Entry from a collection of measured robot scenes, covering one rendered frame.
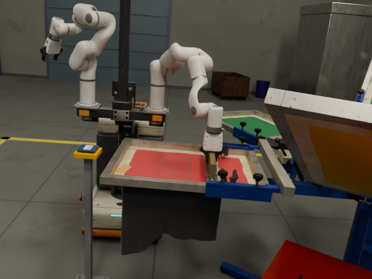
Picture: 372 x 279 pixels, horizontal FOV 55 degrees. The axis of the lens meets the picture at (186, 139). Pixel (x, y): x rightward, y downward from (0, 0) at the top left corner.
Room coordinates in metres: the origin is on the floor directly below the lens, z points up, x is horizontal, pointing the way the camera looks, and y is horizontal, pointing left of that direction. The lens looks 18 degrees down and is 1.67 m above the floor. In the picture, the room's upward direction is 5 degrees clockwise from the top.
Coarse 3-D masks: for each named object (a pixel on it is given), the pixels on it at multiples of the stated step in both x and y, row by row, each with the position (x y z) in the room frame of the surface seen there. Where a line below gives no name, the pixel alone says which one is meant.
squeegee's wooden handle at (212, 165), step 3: (210, 153) 1.72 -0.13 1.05; (213, 153) 1.72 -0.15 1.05; (210, 156) 1.68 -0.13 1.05; (213, 156) 1.68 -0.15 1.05; (210, 159) 1.63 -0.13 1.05; (213, 159) 1.63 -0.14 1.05; (210, 162) 1.60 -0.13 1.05; (213, 162) 1.59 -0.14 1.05; (210, 165) 1.57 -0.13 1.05; (213, 165) 1.57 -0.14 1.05; (210, 168) 1.57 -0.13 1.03; (213, 168) 1.57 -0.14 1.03; (210, 171) 1.57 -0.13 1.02; (213, 171) 1.57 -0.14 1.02; (210, 174) 1.57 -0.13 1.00; (213, 174) 1.57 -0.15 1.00; (210, 177) 1.57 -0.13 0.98; (213, 177) 1.57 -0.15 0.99
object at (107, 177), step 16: (128, 144) 1.98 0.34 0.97; (144, 144) 2.01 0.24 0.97; (160, 144) 2.01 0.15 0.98; (176, 144) 2.01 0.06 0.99; (192, 144) 2.02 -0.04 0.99; (112, 160) 1.67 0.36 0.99; (256, 160) 1.85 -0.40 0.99; (112, 176) 1.47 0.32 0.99; (128, 176) 1.49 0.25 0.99; (272, 192) 1.46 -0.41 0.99
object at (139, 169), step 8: (136, 168) 1.67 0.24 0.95; (144, 168) 1.68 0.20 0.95; (192, 168) 1.74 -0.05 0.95; (200, 168) 1.75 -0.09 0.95; (144, 176) 1.59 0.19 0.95; (152, 176) 1.59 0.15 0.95; (160, 176) 1.60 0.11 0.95; (192, 176) 1.64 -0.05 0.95; (200, 176) 1.64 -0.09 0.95; (240, 176) 1.69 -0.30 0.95
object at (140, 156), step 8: (136, 152) 1.90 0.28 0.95; (144, 152) 1.91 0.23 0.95; (152, 152) 1.93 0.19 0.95; (160, 152) 1.94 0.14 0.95; (168, 152) 1.95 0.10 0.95; (136, 160) 1.79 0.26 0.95; (144, 160) 1.80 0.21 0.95; (152, 160) 1.81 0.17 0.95; (192, 160) 1.86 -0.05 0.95; (200, 160) 1.87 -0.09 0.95; (224, 160) 1.90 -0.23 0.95; (232, 160) 1.91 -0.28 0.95; (224, 168) 1.77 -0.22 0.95; (232, 168) 1.79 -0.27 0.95; (240, 168) 1.79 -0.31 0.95
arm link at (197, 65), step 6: (198, 48) 2.05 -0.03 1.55; (204, 54) 1.99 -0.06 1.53; (192, 60) 1.89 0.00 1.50; (198, 60) 1.89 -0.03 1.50; (204, 60) 1.91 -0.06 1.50; (210, 60) 1.94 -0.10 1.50; (192, 66) 1.88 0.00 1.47; (198, 66) 1.87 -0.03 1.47; (204, 66) 1.91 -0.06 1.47; (210, 66) 1.93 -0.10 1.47; (192, 72) 1.87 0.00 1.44; (198, 72) 1.86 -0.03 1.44; (204, 72) 1.88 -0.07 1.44; (192, 78) 1.86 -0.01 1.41
